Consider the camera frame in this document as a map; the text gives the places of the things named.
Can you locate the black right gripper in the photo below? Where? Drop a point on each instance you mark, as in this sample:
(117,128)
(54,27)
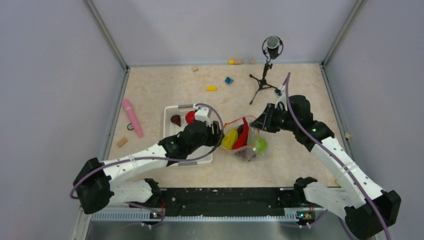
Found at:
(265,121)

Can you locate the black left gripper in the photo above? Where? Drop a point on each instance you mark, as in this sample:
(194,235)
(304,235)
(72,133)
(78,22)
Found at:
(215,139)

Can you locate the green apple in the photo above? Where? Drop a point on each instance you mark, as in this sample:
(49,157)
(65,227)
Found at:
(260,145)

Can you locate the red tomato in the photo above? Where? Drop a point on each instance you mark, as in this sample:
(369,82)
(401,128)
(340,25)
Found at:
(190,117)

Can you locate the clear orange-zip bag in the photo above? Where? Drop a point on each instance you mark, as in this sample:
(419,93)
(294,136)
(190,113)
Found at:
(253,133)

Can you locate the red chili pepper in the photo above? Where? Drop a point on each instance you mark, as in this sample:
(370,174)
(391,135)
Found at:
(243,137)

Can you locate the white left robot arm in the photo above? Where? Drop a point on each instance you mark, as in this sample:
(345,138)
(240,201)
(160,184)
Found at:
(100,183)

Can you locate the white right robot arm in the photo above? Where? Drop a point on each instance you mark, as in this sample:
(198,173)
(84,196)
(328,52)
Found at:
(365,207)

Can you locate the white perforated plastic basket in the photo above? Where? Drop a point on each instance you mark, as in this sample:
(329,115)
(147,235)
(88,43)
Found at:
(170,129)

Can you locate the yellow rectangular block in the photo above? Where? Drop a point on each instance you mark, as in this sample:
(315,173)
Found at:
(211,88)

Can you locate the blue square block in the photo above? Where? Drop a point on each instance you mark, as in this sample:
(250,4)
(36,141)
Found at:
(228,80)

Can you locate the yellow and tan cylinder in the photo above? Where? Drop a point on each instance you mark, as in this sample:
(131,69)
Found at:
(235,62)

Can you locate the black microphone tripod stand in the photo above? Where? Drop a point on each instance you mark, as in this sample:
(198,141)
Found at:
(272,47)

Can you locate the wooden block near left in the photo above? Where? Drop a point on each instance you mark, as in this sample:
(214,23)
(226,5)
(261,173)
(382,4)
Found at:
(120,143)

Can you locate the pink cylindrical toy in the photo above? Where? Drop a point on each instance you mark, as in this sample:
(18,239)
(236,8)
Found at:
(128,108)

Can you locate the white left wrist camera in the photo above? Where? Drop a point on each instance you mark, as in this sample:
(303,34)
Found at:
(202,114)

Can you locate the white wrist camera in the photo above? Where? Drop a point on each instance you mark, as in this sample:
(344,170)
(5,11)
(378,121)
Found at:
(281,91)
(202,114)

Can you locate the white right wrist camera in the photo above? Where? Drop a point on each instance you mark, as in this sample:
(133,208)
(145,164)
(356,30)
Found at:
(281,91)

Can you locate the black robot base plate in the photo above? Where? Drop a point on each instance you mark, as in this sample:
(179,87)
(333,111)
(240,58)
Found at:
(225,201)

